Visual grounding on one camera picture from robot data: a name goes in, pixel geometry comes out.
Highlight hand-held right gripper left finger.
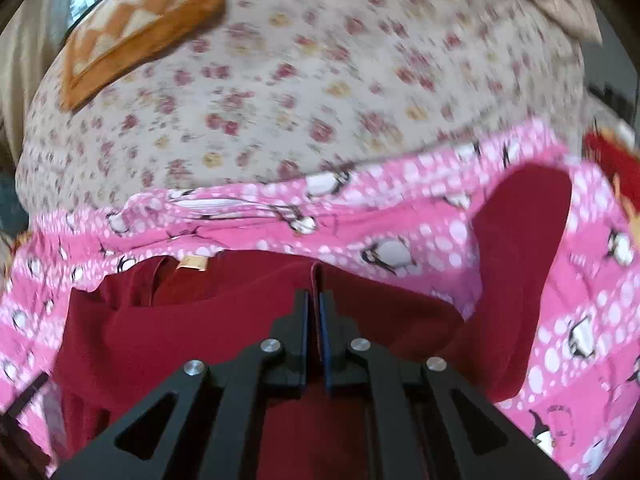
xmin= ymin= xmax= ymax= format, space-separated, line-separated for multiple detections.
xmin=52 ymin=289 xmax=310 ymax=480

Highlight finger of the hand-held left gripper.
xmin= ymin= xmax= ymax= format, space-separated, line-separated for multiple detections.
xmin=2 ymin=371 xmax=52 ymax=418

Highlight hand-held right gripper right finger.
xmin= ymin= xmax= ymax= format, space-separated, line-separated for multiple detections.
xmin=319 ymin=290 xmax=569 ymax=480

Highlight dark red garment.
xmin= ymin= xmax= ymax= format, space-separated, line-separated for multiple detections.
xmin=52 ymin=162 xmax=573 ymax=480

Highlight pink penguin print blanket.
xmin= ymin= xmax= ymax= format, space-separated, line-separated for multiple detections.
xmin=0 ymin=120 xmax=640 ymax=480

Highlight floral bed sheet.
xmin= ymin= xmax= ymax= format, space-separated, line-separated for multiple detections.
xmin=15 ymin=0 xmax=586 ymax=216

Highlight red and yellow printed cloth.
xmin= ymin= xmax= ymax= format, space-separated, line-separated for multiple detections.
xmin=582 ymin=127 xmax=640 ymax=241

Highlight beige curtain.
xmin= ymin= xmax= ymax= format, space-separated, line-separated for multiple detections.
xmin=0 ymin=0 xmax=66 ymax=161

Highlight orange checkered cushion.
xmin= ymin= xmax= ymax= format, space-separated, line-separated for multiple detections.
xmin=59 ymin=0 xmax=228 ymax=113

